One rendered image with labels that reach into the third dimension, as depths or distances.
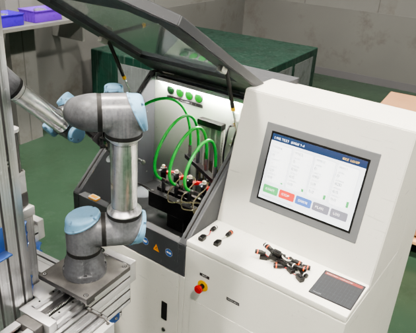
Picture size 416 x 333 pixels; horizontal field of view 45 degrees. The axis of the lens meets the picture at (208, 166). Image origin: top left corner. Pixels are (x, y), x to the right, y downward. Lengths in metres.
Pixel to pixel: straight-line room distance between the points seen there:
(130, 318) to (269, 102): 1.27
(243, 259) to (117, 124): 0.80
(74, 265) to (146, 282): 0.69
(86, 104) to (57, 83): 4.45
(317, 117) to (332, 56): 6.83
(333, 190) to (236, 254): 0.45
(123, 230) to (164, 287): 0.69
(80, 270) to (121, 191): 0.31
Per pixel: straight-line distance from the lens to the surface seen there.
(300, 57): 6.19
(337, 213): 1.98
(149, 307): 2.47
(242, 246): 2.08
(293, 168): 2.02
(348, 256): 2.01
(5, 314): 1.85
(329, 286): 1.95
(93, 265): 1.77
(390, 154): 1.90
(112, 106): 1.49
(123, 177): 1.60
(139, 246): 2.31
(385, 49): 8.54
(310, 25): 8.85
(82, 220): 1.69
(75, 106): 1.52
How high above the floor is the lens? 2.14
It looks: 25 degrees down
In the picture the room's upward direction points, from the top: 4 degrees clockwise
